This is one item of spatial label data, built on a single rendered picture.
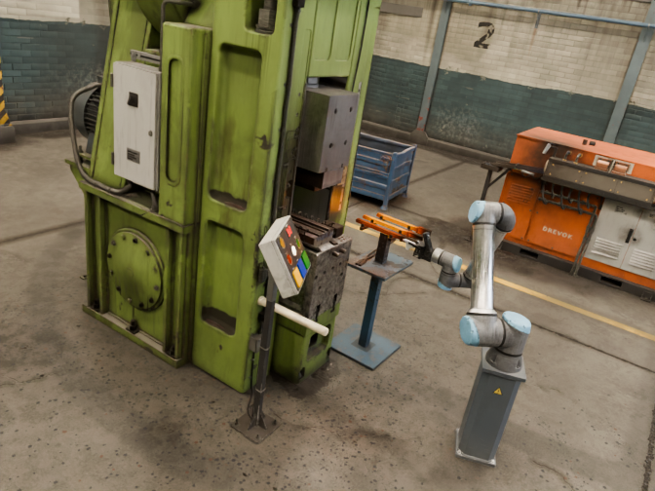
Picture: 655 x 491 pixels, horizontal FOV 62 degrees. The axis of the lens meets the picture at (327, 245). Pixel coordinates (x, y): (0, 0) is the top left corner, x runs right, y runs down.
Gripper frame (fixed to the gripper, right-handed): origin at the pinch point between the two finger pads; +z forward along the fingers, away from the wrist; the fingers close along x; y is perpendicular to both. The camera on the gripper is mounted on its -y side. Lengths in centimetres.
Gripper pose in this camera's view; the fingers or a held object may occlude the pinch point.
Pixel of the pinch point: (405, 239)
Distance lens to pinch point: 335.2
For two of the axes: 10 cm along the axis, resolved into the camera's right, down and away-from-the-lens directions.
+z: -8.0, -3.8, 4.7
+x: 5.7, -2.5, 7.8
